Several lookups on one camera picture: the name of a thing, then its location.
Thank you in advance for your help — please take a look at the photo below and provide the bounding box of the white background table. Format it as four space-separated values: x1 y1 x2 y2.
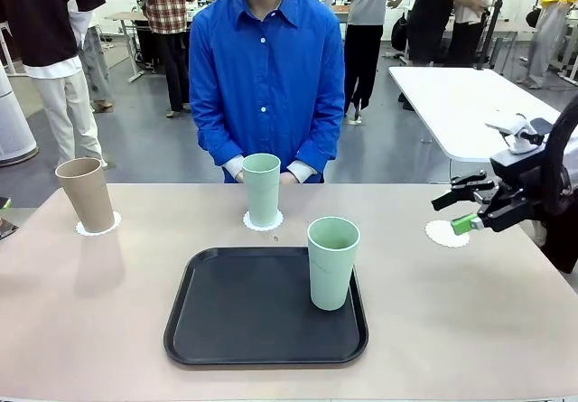
387 65 564 164

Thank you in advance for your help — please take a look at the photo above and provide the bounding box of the man in black tee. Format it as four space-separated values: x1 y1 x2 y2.
0 0 109 168

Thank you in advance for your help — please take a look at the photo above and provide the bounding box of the black backpack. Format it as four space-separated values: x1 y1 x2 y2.
390 11 411 51

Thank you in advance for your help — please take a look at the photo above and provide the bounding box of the white scalloped paper coaster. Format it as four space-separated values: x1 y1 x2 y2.
75 210 123 238
424 220 471 248
242 210 284 231

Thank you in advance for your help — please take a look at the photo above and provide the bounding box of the person's right forearm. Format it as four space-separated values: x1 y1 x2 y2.
191 117 245 182

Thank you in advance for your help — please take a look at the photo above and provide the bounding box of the person in plaid shirt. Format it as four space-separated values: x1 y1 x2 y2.
130 0 202 118

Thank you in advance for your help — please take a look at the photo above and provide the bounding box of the wooden background desk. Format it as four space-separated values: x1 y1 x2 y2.
104 10 150 82

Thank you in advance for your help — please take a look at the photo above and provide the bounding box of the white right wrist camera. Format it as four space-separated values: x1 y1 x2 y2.
484 112 555 155

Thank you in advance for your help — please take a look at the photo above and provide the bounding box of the person's left forearm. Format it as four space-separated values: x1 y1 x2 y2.
286 117 347 184

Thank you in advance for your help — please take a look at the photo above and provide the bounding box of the black plastic tray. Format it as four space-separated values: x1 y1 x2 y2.
163 246 369 367

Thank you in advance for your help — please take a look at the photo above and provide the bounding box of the black tripod pole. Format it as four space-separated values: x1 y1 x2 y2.
476 0 516 71

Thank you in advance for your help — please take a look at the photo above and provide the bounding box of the person in grey trousers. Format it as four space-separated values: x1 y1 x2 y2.
67 0 114 114

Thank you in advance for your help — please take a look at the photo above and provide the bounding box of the pale green plastic cup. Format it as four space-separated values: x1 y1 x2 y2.
241 153 282 228
306 216 361 312

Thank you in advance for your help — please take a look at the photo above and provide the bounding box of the person's blue shirt torso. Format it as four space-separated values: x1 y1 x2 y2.
188 0 347 184

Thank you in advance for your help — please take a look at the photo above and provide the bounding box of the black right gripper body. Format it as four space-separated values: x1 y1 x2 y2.
489 146 549 221

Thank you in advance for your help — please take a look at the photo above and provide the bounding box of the person in black clothes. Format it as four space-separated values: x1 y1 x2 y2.
396 0 487 112

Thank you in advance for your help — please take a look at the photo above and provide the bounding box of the person in grey shirt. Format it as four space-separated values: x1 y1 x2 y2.
342 0 413 126

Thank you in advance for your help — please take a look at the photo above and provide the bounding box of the brown plastic cup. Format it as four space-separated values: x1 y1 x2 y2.
54 157 117 234

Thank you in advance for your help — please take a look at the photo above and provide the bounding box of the white cylindrical air purifier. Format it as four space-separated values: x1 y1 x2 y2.
0 65 38 167

